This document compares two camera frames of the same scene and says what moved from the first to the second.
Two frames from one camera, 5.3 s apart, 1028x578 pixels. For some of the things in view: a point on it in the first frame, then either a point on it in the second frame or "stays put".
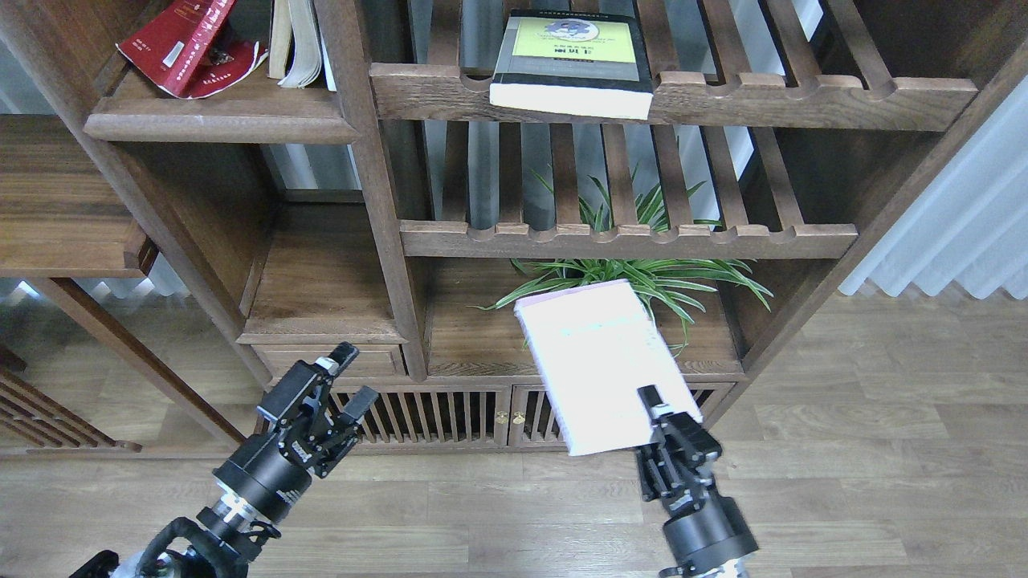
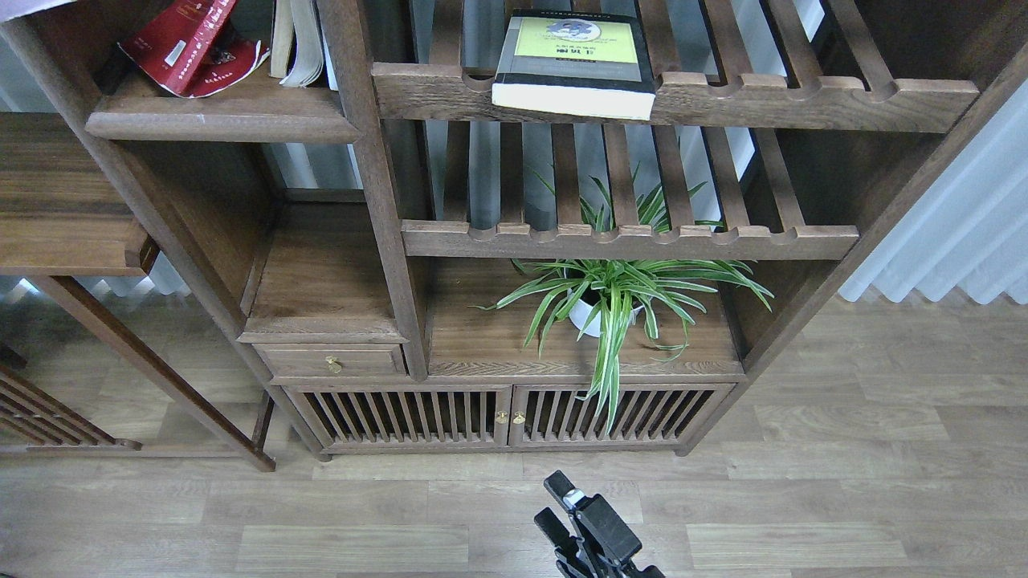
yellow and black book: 585,63 stays put
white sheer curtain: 968,226 stays put
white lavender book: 593,348 → 11,9
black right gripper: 703,530 → 605,548
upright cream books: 311,55 stays put
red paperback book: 183,49 stays put
